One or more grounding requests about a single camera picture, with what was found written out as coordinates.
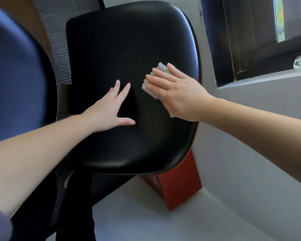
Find person's right hand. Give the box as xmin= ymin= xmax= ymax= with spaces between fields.
xmin=145 ymin=63 xmax=215 ymax=123

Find person's left hand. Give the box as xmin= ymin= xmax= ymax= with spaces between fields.
xmin=80 ymin=79 xmax=136 ymax=135

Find light blue cleaning cloth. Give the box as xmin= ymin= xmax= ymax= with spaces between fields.
xmin=141 ymin=62 xmax=176 ymax=118

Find wooden chair with black cushion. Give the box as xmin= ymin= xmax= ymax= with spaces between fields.
xmin=0 ymin=0 xmax=202 ymax=176

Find person's left forearm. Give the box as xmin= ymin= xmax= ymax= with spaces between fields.
xmin=0 ymin=114 xmax=97 ymax=219

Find person's right forearm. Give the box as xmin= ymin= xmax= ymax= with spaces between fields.
xmin=200 ymin=97 xmax=301 ymax=191

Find red fire extinguisher box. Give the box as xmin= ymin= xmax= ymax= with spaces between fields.
xmin=140 ymin=150 xmax=202 ymax=212

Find black trousers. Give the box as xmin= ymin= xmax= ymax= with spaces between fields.
xmin=10 ymin=170 xmax=97 ymax=241

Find dark window frame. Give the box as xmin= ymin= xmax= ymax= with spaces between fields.
xmin=222 ymin=0 xmax=301 ymax=82

